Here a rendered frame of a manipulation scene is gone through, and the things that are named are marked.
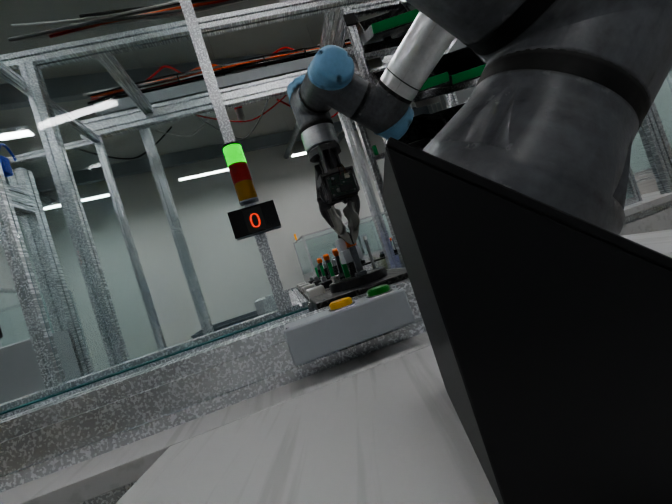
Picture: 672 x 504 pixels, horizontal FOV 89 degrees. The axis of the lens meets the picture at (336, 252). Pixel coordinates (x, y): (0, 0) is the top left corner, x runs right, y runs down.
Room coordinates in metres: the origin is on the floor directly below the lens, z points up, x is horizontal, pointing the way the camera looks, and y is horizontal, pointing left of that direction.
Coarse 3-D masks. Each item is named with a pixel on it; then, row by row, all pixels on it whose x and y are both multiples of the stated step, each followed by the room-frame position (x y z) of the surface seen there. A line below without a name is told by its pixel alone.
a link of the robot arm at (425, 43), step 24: (432, 24) 0.55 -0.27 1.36; (408, 48) 0.58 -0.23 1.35; (432, 48) 0.57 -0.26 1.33; (384, 72) 0.63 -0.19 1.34; (408, 72) 0.60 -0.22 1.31; (384, 96) 0.63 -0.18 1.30; (408, 96) 0.63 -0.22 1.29; (360, 120) 0.66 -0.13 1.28; (384, 120) 0.65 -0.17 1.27; (408, 120) 0.66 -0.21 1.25
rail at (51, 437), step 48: (240, 336) 0.64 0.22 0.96; (384, 336) 0.64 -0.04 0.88; (144, 384) 0.57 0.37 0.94; (192, 384) 0.58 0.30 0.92; (240, 384) 0.60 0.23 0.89; (0, 432) 0.53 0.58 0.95; (48, 432) 0.54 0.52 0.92; (96, 432) 0.55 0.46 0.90; (144, 432) 0.57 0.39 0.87; (0, 480) 0.53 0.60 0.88
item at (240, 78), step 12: (276, 0) 1.39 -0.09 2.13; (288, 0) 1.36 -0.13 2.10; (300, 60) 1.86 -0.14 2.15; (240, 72) 1.81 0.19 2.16; (252, 72) 1.82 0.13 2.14; (264, 72) 1.83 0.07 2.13; (276, 72) 1.84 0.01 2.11; (288, 72) 1.85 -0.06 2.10; (228, 84) 1.80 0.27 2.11; (240, 84) 1.82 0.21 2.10
